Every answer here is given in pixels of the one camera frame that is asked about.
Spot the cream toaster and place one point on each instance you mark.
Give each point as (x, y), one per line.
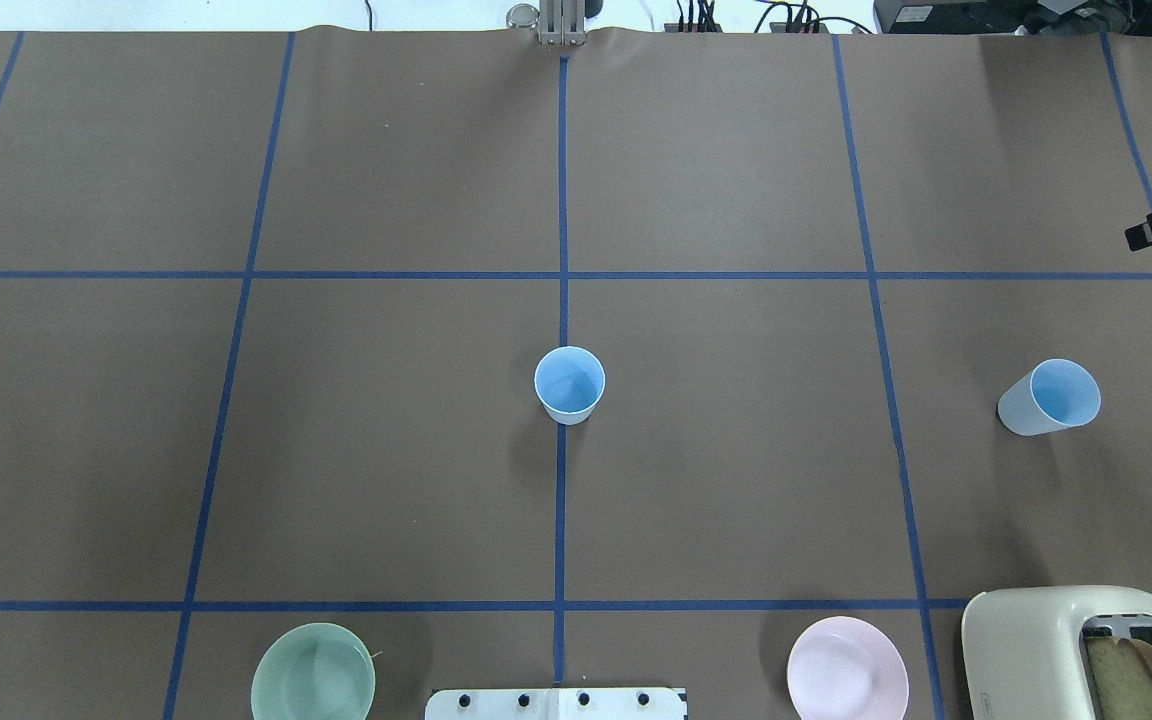
(1023, 648)

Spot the aluminium frame post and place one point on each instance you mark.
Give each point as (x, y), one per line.
(561, 22)

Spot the bread slice in toaster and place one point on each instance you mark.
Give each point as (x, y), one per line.
(1121, 676)

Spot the pink bowl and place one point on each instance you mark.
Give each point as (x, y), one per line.
(846, 668)

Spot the light blue plastic cup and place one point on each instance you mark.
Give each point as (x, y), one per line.
(1056, 394)

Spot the green bowl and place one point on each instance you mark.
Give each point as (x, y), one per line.
(314, 671)

